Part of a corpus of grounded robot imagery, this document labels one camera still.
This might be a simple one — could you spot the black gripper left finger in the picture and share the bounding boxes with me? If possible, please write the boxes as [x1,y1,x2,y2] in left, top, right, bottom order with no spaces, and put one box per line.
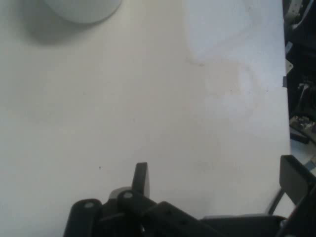
[63,162,223,237]

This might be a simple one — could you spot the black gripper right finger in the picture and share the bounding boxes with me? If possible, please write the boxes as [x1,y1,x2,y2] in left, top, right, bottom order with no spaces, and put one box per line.
[278,155,316,237]

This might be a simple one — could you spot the white mug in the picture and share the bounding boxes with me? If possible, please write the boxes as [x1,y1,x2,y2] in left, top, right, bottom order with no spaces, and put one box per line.
[39,0,123,24]

